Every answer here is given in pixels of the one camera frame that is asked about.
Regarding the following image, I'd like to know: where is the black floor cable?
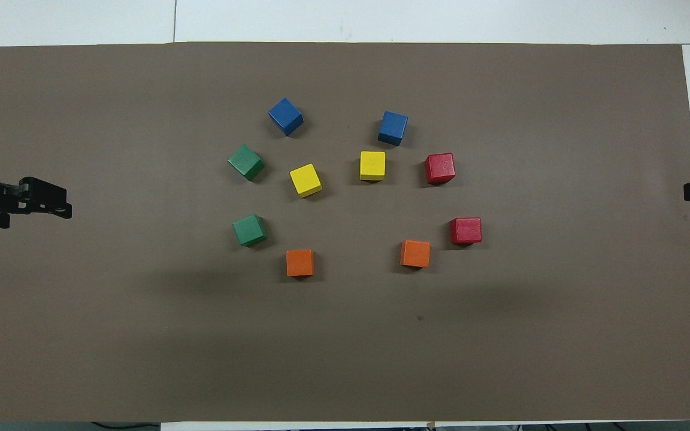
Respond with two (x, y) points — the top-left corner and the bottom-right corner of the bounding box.
(90, 421), (161, 430)

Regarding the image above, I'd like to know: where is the orange wooden cube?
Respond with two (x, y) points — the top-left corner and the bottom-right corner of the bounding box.
(286, 249), (315, 277)
(400, 240), (431, 269)

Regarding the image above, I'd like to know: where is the blue wooden cube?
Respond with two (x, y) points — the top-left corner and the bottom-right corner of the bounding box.
(268, 98), (304, 137)
(378, 111), (408, 147)

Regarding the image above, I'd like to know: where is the yellow wooden cube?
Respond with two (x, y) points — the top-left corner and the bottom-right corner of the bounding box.
(359, 151), (386, 181)
(289, 163), (323, 198)

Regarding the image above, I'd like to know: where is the green wooden cube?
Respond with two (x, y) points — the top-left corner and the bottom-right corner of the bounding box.
(228, 144), (265, 181)
(232, 214), (268, 247)

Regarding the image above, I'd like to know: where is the brown paper table mat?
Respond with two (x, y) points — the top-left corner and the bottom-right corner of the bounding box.
(0, 41), (690, 423)

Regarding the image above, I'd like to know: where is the red wooden cube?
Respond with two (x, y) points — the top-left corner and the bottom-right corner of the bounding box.
(425, 153), (456, 185)
(449, 217), (483, 245)

